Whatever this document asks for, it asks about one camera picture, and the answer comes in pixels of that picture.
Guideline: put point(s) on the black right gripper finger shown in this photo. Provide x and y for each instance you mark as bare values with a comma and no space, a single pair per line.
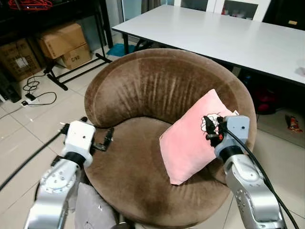
208,123

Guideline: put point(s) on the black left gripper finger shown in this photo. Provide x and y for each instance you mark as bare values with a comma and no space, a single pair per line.
83,119
109,136

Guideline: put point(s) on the pink pillow with cartoon print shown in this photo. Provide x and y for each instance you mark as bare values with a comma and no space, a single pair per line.
188,143

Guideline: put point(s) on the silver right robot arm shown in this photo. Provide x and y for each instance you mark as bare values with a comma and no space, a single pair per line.
248,186

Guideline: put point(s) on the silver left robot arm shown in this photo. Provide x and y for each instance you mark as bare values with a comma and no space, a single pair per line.
52,191

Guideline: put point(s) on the brown round velvet sofa chair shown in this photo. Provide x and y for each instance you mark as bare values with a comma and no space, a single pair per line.
143,81

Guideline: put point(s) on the teal floor mat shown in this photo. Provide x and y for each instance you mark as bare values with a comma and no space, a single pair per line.
116,49

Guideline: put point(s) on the red appliance under table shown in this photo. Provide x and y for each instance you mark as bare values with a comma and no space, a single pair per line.
266,100

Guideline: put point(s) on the small printed cardboard box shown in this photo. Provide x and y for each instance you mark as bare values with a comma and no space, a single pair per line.
76,57

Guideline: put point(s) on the grey fabric cushion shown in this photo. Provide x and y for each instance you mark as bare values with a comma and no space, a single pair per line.
93,210

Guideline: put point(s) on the orange snack bag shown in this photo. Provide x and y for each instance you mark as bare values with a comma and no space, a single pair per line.
294,124

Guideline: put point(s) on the large plain cardboard box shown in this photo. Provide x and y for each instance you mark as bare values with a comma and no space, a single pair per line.
59,39

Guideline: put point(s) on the white rectangular table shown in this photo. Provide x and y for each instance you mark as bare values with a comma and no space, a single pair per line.
214,38

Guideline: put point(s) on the dark labelled cardboard box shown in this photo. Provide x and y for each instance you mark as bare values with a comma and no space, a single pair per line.
19,59

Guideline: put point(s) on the black metal rack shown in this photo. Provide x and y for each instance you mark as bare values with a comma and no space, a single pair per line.
97,28

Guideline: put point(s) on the white framed cabinet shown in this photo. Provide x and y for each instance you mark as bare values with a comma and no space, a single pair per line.
238,8

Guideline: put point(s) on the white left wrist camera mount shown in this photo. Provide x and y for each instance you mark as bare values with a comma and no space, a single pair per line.
78,136

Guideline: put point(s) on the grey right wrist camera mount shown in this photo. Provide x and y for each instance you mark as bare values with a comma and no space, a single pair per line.
236,129

